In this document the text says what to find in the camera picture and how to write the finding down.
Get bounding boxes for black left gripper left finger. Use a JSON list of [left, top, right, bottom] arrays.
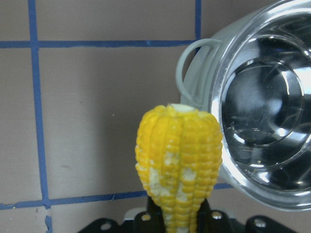
[[135, 197, 165, 233]]

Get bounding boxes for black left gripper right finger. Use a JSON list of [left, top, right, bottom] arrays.
[[196, 199, 228, 233]]

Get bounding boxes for yellow corn cob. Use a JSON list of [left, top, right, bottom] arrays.
[[135, 104, 222, 233]]

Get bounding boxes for glass pot lid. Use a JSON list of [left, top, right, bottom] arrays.
[[210, 0, 311, 211]]

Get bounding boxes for pale green pot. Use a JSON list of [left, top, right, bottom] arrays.
[[175, 26, 299, 190]]

